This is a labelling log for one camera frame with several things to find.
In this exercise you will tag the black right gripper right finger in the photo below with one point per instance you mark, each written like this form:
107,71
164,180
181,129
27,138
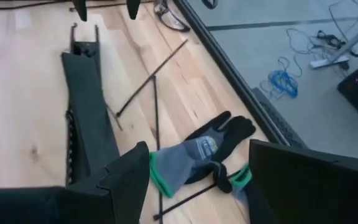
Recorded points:
306,193

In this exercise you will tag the black chair caster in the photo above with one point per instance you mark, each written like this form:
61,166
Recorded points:
210,3

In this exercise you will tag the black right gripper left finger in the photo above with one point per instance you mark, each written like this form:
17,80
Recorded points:
73,205

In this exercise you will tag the clear safety glasses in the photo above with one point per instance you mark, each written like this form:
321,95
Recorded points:
172,23

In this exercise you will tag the black perforated computer case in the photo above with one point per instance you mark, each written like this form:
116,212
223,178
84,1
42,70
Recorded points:
278,124

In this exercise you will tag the grey-backed black glove green cuff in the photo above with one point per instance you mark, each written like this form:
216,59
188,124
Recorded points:
179,161

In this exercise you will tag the black raceway cover strip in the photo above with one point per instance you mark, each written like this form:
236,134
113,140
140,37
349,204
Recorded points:
89,118

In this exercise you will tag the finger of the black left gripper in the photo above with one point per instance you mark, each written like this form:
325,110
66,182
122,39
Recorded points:
80,9
133,7

